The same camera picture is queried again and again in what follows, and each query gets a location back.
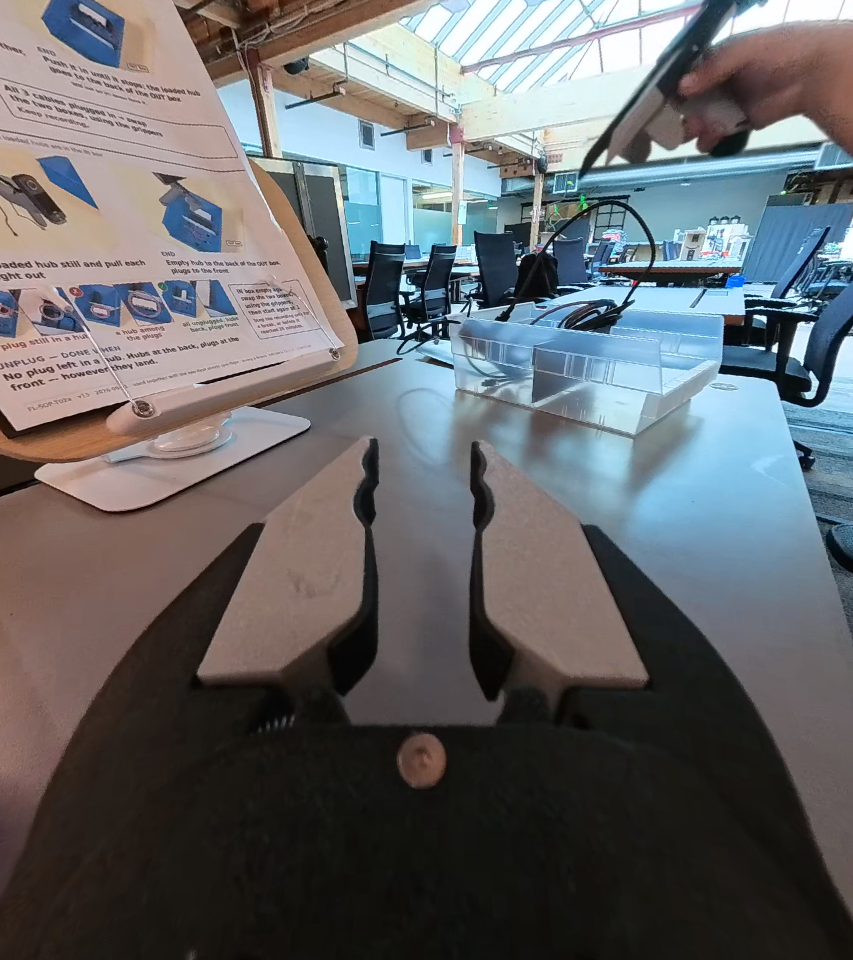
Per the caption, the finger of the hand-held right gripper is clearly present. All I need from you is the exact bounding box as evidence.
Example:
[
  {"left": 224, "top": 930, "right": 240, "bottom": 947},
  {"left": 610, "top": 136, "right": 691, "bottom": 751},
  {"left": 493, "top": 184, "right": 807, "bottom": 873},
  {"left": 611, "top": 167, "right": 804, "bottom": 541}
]
[{"left": 578, "top": 86, "right": 689, "bottom": 177}]

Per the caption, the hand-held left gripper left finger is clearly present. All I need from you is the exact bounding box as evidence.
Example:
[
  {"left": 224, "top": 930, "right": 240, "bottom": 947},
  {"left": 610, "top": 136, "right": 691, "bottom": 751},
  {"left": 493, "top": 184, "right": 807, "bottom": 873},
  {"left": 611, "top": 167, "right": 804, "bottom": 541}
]
[{"left": 196, "top": 436, "right": 381, "bottom": 695}]

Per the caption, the clear plastic bin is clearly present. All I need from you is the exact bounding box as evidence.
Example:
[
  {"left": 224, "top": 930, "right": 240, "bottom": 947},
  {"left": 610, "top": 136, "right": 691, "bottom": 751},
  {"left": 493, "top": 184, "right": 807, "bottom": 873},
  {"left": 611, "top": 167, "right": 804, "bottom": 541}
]
[{"left": 447, "top": 303, "right": 725, "bottom": 438}]

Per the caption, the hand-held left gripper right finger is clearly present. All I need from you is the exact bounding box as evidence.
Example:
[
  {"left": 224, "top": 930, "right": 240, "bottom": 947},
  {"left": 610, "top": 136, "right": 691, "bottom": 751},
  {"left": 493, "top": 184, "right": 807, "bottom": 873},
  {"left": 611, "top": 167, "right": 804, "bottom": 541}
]
[{"left": 469, "top": 440, "right": 651, "bottom": 700}]

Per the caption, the coiled dark cable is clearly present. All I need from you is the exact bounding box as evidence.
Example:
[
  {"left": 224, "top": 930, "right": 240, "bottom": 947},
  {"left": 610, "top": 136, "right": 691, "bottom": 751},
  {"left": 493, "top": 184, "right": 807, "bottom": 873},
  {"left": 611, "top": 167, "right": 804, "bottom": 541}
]
[{"left": 530, "top": 298, "right": 623, "bottom": 333}]

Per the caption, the wooden document stand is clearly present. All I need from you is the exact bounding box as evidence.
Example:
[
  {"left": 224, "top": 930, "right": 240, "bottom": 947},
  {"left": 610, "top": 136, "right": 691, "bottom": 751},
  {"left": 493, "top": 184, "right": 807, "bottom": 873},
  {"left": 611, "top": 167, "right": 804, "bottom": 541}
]
[{"left": 0, "top": 157, "right": 360, "bottom": 515}]

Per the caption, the dark fabric partition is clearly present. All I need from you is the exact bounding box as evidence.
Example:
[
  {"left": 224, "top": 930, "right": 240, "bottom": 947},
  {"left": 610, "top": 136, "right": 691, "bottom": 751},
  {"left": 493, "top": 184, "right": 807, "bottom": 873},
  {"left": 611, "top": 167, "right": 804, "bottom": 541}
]
[{"left": 743, "top": 202, "right": 853, "bottom": 282}]

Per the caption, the person's right hand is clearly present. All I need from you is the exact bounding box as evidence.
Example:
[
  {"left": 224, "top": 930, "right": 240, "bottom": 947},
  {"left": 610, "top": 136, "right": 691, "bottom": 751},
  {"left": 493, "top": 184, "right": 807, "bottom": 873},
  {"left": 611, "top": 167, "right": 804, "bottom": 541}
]
[{"left": 677, "top": 21, "right": 853, "bottom": 159}]

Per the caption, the printed instruction sheet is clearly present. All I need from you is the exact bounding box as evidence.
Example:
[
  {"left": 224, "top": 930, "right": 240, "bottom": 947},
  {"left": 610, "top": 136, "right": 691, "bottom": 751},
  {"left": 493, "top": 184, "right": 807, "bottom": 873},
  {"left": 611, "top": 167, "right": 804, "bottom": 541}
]
[{"left": 0, "top": 0, "right": 345, "bottom": 440}]

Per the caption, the wooden table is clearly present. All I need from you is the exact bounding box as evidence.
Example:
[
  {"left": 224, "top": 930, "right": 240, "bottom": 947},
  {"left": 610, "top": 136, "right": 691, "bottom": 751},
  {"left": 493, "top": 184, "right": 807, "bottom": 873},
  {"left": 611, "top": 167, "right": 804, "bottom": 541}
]
[{"left": 597, "top": 258, "right": 744, "bottom": 288}]

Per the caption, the dark framed panel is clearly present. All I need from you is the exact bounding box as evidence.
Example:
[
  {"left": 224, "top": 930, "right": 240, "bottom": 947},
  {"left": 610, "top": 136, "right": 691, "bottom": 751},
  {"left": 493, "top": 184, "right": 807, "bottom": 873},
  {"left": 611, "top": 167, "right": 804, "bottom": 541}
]
[{"left": 250, "top": 156, "right": 359, "bottom": 310}]

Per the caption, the long black cable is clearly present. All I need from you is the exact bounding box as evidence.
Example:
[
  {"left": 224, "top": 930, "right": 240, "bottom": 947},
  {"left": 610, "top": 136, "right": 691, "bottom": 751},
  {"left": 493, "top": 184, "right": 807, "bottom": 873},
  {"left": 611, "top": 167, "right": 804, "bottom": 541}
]
[{"left": 497, "top": 198, "right": 656, "bottom": 324}]

